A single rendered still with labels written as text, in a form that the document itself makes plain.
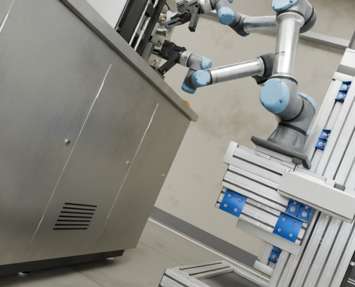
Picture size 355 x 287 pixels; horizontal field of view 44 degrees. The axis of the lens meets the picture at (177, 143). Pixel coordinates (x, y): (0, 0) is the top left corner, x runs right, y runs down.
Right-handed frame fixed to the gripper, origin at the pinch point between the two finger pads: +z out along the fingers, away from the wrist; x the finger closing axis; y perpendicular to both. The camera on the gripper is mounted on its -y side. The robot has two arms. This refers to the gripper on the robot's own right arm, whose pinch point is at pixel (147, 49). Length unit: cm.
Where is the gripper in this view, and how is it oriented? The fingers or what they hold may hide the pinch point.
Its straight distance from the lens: 232.5
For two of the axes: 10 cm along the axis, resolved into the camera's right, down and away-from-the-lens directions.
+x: -2.8, -1.8, -9.4
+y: 4.0, -9.1, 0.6
